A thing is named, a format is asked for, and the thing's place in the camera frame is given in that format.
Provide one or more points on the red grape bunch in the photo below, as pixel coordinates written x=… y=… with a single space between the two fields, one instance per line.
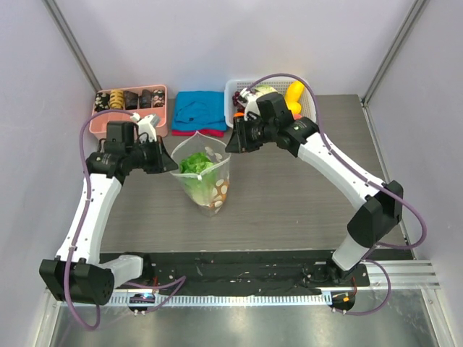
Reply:
x=237 y=100

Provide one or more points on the green lettuce leaf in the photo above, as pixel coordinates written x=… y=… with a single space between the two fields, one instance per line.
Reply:
x=197 y=180

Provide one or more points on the pink floral roll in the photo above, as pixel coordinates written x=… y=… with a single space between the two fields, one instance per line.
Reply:
x=158 y=98

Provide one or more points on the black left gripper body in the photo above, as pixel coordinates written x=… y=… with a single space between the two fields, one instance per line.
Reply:
x=147 y=157

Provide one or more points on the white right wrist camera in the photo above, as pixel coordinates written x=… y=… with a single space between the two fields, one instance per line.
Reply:
x=249 y=99

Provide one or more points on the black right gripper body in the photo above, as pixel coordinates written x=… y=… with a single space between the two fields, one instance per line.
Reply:
x=244 y=134

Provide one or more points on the yellow striped roll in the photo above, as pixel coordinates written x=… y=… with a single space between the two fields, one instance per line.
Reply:
x=116 y=99

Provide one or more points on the dark floral sushi roll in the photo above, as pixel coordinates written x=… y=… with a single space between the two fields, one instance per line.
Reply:
x=101 y=102

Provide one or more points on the dark brown roll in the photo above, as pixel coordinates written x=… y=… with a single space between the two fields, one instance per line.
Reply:
x=130 y=100

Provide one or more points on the white plastic basket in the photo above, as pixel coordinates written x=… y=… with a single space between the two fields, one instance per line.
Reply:
x=279 y=83

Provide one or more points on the black roll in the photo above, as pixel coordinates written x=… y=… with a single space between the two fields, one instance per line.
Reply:
x=145 y=99

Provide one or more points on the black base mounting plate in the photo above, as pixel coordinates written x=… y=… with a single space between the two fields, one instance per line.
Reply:
x=247 y=273

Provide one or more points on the clear zip top bag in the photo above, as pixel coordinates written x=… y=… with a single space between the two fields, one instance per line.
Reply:
x=215 y=150

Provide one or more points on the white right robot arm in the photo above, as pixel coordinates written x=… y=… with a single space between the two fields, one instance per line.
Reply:
x=266 y=118

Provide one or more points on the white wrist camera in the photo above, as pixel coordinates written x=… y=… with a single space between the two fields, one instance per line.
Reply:
x=249 y=99
x=146 y=126

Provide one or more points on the yellow lemon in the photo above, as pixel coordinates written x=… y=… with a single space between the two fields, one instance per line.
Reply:
x=294 y=107

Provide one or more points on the white slotted cable duct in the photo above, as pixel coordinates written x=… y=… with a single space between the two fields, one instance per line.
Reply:
x=133 y=299

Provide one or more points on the magenta folded cloth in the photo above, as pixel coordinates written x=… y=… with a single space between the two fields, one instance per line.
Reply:
x=206 y=132

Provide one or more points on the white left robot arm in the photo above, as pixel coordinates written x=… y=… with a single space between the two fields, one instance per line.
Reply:
x=76 y=272

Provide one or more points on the yellow mango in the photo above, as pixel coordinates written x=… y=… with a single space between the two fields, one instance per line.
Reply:
x=294 y=92

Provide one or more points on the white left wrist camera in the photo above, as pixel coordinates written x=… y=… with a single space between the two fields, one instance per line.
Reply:
x=146 y=126

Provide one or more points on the pink divided storage box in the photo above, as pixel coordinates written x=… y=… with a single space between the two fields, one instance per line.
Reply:
x=98 y=126

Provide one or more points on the blue folded cloth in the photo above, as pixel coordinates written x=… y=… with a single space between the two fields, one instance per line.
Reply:
x=197 y=110

